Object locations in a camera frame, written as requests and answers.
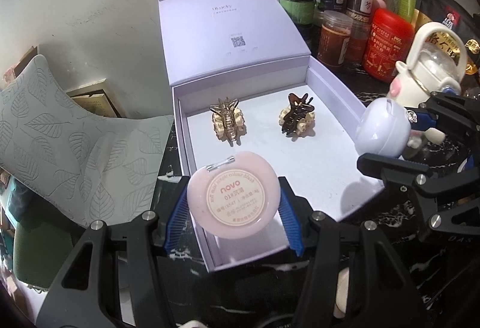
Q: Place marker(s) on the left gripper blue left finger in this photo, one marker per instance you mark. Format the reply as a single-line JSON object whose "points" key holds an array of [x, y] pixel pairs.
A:
{"points": [[178, 214]]}

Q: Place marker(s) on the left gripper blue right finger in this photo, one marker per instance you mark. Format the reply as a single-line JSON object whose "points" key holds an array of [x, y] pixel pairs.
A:
{"points": [[290, 219]]}

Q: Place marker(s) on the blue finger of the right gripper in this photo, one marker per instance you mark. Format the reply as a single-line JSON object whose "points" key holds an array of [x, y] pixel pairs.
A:
{"points": [[433, 115], [372, 165]]}

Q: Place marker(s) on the lavender round case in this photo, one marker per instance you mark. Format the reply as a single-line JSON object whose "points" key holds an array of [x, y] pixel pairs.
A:
{"points": [[383, 129]]}

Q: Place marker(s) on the pink round blush compact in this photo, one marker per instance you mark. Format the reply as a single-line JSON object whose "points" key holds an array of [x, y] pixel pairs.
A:
{"points": [[234, 198]]}

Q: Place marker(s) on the white cartoon dog water bottle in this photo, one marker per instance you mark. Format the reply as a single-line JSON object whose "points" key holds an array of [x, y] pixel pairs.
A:
{"points": [[427, 69]]}

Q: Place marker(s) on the red canister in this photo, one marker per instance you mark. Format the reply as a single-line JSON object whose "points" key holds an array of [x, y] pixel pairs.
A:
{"points": [[389, 41]]}

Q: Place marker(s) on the brown pearl hair claw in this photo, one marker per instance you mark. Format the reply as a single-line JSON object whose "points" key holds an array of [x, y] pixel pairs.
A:
{"points": [[298, 116]]}

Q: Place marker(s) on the grey leaf pattern cushion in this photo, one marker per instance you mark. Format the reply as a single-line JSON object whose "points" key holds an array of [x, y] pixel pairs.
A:
{"points": [[89, 167]]}

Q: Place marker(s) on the gold pearl hair claw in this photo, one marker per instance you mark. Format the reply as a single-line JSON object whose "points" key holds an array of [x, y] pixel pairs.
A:
{"points": [[228, 120]]}

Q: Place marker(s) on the black snack bag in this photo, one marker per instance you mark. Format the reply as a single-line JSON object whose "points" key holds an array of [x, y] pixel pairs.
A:
{"points": [[452, 15]]}

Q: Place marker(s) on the orange spice jar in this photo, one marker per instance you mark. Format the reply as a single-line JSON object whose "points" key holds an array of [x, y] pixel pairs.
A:
{"points": [[335, 34]]}

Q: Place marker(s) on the lavender open gift box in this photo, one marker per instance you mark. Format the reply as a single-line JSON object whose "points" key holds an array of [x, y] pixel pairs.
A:
{"points": [[250, 50]]}

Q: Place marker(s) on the green black lid jar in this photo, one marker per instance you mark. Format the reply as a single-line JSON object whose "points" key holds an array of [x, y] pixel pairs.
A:
{"points": [[299, 11]]}

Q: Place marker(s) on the wall vent panel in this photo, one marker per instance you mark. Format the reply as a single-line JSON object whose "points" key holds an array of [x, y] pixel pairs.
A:
{"points": [[98, 98]]}

